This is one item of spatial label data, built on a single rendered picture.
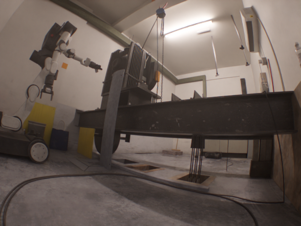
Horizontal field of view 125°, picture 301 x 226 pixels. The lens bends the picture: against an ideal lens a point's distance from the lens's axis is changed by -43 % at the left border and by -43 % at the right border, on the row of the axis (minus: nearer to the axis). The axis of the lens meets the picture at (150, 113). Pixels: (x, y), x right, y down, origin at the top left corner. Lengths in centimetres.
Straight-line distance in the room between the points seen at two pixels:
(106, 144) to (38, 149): 67
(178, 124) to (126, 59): 111
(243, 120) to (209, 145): 321
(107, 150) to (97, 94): 159
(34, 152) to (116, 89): 101
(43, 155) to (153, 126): 101
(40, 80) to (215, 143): 404
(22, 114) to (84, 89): 151
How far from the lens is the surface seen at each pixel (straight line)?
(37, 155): 129
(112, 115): 140
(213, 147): 410
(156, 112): 122
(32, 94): 144
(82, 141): 215
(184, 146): 463
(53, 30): 170
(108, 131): 140
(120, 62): 179
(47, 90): 127
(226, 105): 100
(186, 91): 500
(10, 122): 140
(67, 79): 257
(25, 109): 146
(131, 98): 153
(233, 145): 402
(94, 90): 275
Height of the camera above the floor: 34
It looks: 12 degrees up
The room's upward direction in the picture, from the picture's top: 6 degrees clockwise
